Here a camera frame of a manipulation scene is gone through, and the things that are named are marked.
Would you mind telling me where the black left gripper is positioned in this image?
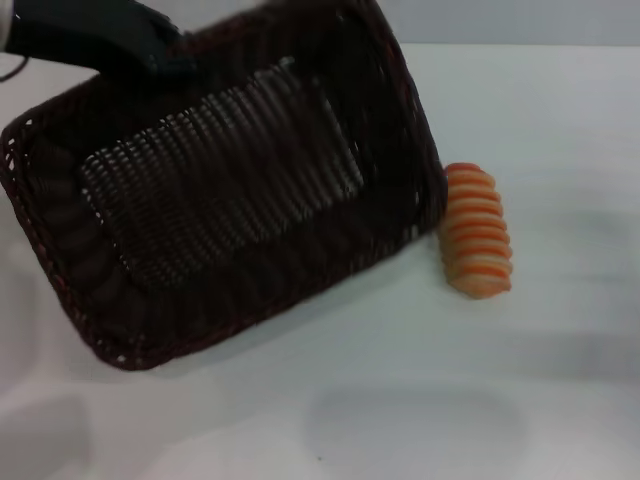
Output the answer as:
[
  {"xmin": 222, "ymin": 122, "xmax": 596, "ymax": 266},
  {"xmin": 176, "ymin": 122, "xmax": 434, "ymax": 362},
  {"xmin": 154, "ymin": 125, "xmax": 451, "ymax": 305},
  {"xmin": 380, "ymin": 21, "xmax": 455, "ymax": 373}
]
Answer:
[{"xmin": 3, "ymin": 0, "xmax": 200, "ymax": 77}]

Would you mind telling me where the dark brown woven basket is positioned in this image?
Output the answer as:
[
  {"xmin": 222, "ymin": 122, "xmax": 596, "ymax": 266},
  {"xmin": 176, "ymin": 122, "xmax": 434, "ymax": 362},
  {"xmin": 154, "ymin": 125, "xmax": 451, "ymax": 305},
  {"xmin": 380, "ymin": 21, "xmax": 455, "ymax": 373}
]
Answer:
[{"xmin": 0, "ymin": 0, "xmax": 450, "ymax": 372}]

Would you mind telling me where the orange striped bread loaf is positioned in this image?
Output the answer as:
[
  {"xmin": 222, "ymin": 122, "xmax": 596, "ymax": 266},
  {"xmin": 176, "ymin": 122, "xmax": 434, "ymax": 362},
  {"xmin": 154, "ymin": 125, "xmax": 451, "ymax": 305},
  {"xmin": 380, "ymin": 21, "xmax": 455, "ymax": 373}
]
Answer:
[{"xmin": 439, "ymin": 161, "xmax": 514, "ymax": 301}]

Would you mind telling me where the thin black cable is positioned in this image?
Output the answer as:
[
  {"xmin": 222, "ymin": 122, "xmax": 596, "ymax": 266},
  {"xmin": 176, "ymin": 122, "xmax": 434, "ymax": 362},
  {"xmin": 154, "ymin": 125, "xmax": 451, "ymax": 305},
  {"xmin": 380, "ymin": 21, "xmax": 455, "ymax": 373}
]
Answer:
[{"xmin": 0, "ymin": 53, "xmax": 29, "ymax": 82}]

